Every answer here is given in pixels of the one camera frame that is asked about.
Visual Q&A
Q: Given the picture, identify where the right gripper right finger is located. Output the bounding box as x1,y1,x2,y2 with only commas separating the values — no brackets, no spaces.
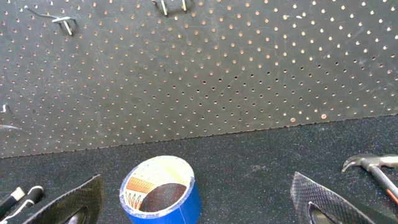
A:
290,171,398,224

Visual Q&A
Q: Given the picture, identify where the black pegboard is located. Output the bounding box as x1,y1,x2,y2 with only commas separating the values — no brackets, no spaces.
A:
0,0,398,159

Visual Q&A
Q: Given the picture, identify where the hammer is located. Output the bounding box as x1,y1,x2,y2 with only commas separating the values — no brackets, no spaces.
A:
341,152,398,206

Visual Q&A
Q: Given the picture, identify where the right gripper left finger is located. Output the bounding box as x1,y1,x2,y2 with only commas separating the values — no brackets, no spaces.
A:
21,174,106,224

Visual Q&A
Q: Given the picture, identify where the metal hook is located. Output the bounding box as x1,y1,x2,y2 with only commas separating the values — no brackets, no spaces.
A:
151,0,188,17
23,4,78,36
0,103,22,131

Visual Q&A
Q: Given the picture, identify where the roll of blue tape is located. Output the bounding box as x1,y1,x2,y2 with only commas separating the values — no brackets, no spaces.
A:
119,154,202,224

